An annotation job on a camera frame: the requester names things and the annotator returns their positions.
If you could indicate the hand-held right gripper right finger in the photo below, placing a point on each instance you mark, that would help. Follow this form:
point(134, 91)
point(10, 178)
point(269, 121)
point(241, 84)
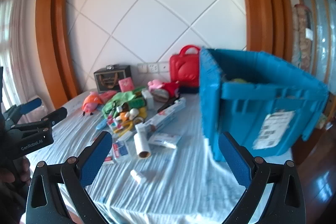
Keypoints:
point(235, 161)

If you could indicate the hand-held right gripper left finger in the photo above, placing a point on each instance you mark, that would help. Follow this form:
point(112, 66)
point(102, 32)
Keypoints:
point(95, 158)

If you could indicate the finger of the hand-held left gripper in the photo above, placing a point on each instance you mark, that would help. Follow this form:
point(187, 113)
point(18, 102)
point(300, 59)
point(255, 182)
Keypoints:
point(31, 104)
point(57, 114)

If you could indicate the orange pig plush toy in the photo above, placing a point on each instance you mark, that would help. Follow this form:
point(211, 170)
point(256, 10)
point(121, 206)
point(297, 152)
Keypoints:
point(92, 102)

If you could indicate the small white tube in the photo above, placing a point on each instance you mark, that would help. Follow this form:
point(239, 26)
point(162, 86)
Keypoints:
point(138, 176)

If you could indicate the white paper roll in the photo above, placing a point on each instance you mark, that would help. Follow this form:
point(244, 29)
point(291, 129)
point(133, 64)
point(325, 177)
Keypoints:
point(141, 145)

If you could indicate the blue plastic crate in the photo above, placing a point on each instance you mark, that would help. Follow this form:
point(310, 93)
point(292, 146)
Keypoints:
point(236, 98)

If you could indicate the pink plush toy red dress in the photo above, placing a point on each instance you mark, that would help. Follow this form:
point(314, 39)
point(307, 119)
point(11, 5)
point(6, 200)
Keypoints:
point(168, 87)

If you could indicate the person's left hand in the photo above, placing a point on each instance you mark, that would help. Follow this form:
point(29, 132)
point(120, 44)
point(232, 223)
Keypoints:
point(25, 169)

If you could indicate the red white small box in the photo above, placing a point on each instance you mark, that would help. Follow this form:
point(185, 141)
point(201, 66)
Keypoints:
point(120, 151)

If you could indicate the light blue plastic hanger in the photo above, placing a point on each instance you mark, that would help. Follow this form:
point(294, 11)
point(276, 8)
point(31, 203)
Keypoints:
point(101, 125)

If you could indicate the pink fabric pouch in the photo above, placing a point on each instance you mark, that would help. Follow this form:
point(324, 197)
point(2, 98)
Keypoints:
point(107, 95)

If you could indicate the clear tape roll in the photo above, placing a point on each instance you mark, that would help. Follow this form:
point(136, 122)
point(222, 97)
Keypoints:
point(138, 120)

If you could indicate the white dog toy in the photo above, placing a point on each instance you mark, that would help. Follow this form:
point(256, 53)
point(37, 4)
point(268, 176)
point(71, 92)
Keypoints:
point(132, 113)

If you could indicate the light blue striped bed sheet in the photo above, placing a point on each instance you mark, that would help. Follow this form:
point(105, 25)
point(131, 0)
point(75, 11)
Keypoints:
point(178, 182)

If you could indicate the green cloth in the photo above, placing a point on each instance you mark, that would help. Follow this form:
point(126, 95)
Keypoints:
point(118, 100)

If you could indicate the pale pink curtain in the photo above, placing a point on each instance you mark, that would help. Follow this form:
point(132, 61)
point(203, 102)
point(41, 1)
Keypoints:
point(15, 43)

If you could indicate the green yellow packet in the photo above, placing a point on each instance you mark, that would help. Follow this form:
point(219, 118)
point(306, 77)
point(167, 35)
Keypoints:
point(139, 103)

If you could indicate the white blue flat packet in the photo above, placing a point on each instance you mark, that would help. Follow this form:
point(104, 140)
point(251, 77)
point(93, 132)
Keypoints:
point(165, 140)

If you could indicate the small pink box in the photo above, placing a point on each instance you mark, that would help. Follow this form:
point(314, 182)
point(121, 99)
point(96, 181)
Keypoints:
point(126, 84)

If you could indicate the small white carton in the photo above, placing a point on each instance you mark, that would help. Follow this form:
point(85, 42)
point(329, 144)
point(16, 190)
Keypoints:
point(148, 99)

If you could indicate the long toothpaste box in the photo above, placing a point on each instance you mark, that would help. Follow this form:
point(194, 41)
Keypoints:
point(165, 116)

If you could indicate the dark blue brush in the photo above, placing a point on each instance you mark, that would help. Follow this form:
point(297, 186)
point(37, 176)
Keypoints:
point(190, 90)

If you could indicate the black stapler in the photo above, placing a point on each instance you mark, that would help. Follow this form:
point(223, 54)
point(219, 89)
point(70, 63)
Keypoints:
point(166, 105)

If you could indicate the grey mesh oval pouch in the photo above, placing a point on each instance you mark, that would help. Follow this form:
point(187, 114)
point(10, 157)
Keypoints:
point(160, 95)

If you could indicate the red plastic carry case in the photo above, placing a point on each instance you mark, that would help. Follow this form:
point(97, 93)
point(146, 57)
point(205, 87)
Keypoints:
point(183, 69)

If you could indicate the floral rolled quilt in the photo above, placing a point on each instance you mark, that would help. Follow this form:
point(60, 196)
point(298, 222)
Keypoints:
point(302, 43)

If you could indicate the white padded headboard panel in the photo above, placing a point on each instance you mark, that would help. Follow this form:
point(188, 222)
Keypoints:
point(157, 16)

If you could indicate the wooden glass door cabinet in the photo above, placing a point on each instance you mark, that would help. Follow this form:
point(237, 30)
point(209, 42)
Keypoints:
point(323, 29)

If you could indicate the wooden headboard frame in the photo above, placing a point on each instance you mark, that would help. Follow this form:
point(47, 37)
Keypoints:
point(52, 29)

